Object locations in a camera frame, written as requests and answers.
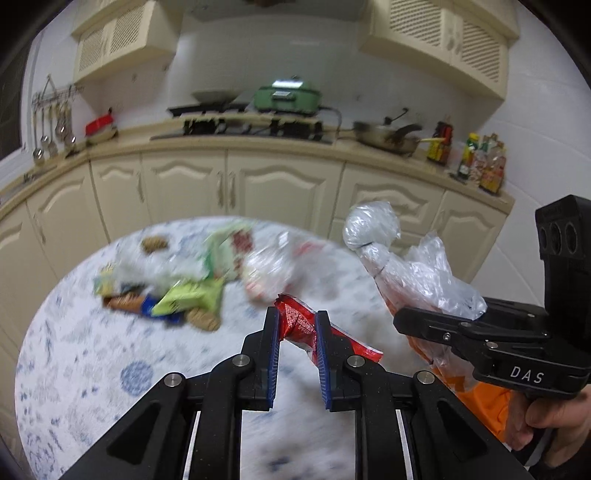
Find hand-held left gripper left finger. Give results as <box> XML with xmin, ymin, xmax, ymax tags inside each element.
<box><xmin>60</xmin><ymin>305</ymin><xmax>281</xmax><ymax>480</ymax></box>

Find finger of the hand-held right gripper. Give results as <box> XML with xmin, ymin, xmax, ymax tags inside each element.
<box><xmin>393</xmin><ymin>307</ymin><xmax>498</xmax><ymax>360</ymax></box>
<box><xmin>471</xmin><ymin>298</ymin><xmax>549</xmax><ymax>335</ymax></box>

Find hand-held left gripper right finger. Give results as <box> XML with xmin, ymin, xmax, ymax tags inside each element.
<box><xmin>315</xmin><ymin>310</ymin><xmax>534</xmax><ymax>480</ymax></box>

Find red snack wrapper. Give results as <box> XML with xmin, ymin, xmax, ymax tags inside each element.
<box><xmin>273</xmin><ymin>293</ymin><xmax>384</xmax><ymax>365</ymax></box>

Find clear plastic bag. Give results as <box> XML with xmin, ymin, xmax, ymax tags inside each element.
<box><xmin>342</xmin><ymin>200</ymin><xmax>489</xmax><ymax>370</ymax></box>

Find person's right hand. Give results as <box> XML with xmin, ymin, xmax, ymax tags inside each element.
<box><xmin>507</xmin><ymin>387</ymin><xmax>591</xmax><ymax>466</ymax></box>

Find red print plastic bag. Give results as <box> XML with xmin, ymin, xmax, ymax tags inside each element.
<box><xmin>242</xmin><ymin>230</ymin><xmax>326</xmax><ymax>303</ymax></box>

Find orange plastic bag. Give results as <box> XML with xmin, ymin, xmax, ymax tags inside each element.
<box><xmin>406</xmin><ymin>336</ymin><xmax>529</xmax><ymax>450</ymax></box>

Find green snack packet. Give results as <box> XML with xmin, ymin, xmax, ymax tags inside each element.
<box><xmin>152</xmin><ymin>277</ymin><xmax>227</xmax><ymax>319</ymax></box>

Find cartoon print snack packet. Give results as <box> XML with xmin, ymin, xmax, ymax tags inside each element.
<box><xmin>203</xmin><ymin>222</ymin><xmax>256</xmax><ymax>283</ymax></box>

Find blue snack wrapper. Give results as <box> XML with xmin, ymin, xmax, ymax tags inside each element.
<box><xmin>140</xmin><ymin>295</ymin><xmax>185</xmax><ymax>329</ymax></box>

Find green glass bottle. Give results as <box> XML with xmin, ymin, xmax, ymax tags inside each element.
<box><xmin>457</xmin><ymin>134</ymin><xmax>479</xmax><ymax>184</ymax></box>

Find blue white printed tablecloth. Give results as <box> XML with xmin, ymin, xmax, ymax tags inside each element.
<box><xmin>14</xmin><ymin>216</ymin><xmax>467</xmax><ymax>480</ymax></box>

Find dark sauce bottle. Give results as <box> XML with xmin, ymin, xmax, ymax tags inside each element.
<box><xmin>426</xmin><ymin>120</ymin><xmax>455</xmax><ymax>165</ymax></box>

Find yellow snack packet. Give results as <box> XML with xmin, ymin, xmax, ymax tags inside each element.
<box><xmin>93</xmin><ymin>263</ymin><xmax>122</xmax><ymax>297</ymax></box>

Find steel wok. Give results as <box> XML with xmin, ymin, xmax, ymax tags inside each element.
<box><xmin>353</xmin><ymin>108</ymin><xmax>424</xmax><ymax>156</ymax></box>

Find cream base cabinets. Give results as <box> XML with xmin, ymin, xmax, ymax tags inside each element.
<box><xmin>0</xmin><ymin>138</ymin><xmax>515</xmax><ymax>333</ymax></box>

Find beige kitchen countertop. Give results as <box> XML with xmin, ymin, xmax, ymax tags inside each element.
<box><xmin>0</xmin><ymin>121</ymin><xmax>515</xmax><ymax>213</ymax></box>

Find black gas stove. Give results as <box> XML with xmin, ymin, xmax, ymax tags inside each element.
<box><xmin>150</xmin><ymin>115</ymin><xmax>338</xmax><ymax>146</ymax></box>

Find black flat cooker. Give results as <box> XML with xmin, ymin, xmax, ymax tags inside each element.
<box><xmin>167</xmin><ymin>103</ymin><xmax>250</xmax><ymax>119</ymax></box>

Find green electric pot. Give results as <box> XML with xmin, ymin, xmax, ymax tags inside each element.
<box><xmin>252</xmin><ymin>75</ymin><xmax>324</xmax><ymax>114</ymax></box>

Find white bowl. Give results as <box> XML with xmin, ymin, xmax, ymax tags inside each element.
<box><xmin>191</xmin><ymin>89</ymin><xmax>241</xmax><ymax>104</ymax></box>

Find red lidded pot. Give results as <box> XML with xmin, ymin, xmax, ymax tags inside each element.
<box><xmin>84</xmin><ymin>108</ymin><xmax>119</xmax><ymax>144</ymax></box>

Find hanging utensil rack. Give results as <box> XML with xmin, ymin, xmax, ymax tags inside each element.
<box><xmin>29</xmin><ymin>75</ymin><xmax>80</xmax><ymax>165</ymax></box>

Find black power cable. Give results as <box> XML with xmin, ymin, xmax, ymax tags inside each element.
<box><xmin>318</xmin><ymin>106</ymin><xmax>343</xmax><ymax>136</ymax></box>

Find cream lattice wall cabinet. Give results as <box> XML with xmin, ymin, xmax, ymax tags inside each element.
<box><xmin>71</xmin><ymin>0</ymin><xmax>179</xmax><ymax>85</ymax></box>
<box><xmin>359</xmin><ymin>0</ymin><xmax>521</xmax><ymax>99</ymax></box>

